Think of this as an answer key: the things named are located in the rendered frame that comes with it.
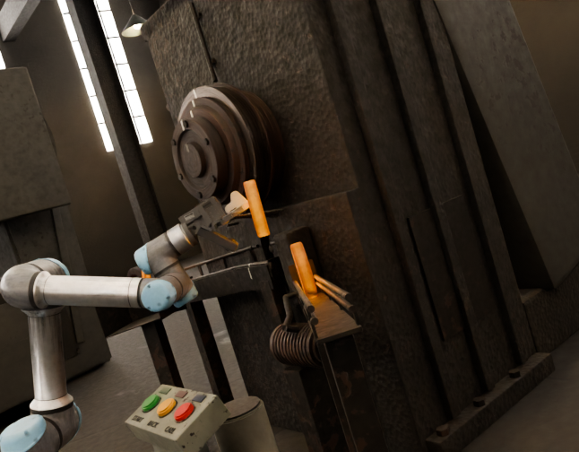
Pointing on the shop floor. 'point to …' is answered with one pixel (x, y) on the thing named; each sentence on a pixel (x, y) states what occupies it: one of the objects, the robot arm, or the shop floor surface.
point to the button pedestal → (208, 413)
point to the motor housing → (309, 388)
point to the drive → (524, 167)
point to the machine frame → (368, 205)
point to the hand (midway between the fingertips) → (254, 201)
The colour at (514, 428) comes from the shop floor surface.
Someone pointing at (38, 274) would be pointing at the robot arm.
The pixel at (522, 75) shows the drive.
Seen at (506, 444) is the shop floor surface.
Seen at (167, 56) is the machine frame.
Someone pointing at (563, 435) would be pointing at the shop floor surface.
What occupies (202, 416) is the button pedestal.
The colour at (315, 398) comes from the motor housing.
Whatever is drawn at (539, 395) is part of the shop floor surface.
